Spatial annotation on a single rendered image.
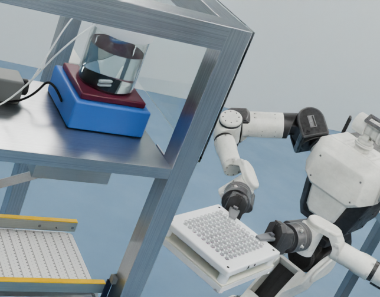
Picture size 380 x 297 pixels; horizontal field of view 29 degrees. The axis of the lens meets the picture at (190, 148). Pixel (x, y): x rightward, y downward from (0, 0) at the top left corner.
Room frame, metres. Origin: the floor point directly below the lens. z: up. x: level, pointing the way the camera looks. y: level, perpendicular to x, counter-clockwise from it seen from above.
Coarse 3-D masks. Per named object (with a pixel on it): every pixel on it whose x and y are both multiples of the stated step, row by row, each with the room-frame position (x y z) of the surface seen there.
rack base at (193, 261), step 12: (168, 240) 1.74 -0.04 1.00; (180, 240) 1.76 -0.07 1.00; (180, 252) 1.71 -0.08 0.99; (192, 252) 1.72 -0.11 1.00; (192, 264) 1.68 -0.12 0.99; (204, 264) 1.69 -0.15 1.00; (264, 264) 1.81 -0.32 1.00; (204, 276) 1.66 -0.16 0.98; (216, 276) 1.66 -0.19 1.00; (240, 276) 1.70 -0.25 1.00; (252, 276) 1.74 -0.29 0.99; (216, 288) 1.63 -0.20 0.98; (228, 288) 1.66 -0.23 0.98
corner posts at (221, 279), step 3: (168, 231) 1.75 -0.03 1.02; (168, 234) 1.75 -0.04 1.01; (270, 261) 1.81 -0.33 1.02; (267, 264) 1.81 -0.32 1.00; (270, 264) 1.81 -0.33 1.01; (219, 276) 1.64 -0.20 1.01; (222, 276) 1.63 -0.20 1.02; (219, 279) 1.64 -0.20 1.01; (222, 279) 1.63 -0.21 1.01; (225, 279) 1.63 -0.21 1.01; (219, 282) 1.63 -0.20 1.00; (222, 282) 1.63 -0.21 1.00; (225, 282) 1.64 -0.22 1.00
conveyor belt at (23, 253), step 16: (0, 240) 1.67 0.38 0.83; (16, 240) 1.70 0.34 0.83; (32, 240) 1.73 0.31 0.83; (48, 240) 1.76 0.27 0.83; (64, 240) 1.79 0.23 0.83; (0, 256) 1.61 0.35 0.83; (16, 256) 1.64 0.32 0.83; (32, 256) 1.66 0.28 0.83; (48, 256) 1.69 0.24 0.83; (64, 256) 1.72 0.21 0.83; (80, 256) 1.75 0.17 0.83; (0, 272) 1.55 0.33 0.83; (16, 272) 1.57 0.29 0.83; (32, 272) 1.60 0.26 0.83; (48, 272) 1.63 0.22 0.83; (64, 272) 1.65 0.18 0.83; (80, 272) 1.68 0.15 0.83
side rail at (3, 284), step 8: (0, 288) 1.47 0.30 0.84; (8, 288) 1.48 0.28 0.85; (16, 288) 1.49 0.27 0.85; (24, 288) 1.51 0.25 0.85; (32, 288) 1.52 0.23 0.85; (40, 288) 1.53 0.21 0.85; (48, 288) 1.54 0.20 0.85; (56, 288) 1.55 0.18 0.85; (64, 288) 1.57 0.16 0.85; (72, 288) 1.58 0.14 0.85; (80, 288) 1.59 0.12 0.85; (88, 288) 1.60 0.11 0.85; (96, 288) 1.61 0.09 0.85
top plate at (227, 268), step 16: (208, 208) 1.91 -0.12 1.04; (176, 224) 1.75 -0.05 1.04; (208, 224) 1.82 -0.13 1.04; (224, 224) 1.86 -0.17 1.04; (240, 224) 1.89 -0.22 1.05; (192, 240) 1.70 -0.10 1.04; (208, 256) 1.66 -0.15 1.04; (224, 256) 1.69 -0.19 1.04; (240, 256) 1.72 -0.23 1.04; (256, 256) 1.75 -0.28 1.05; (272, 256) 1.79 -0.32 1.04; (224, 272) 1.63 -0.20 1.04
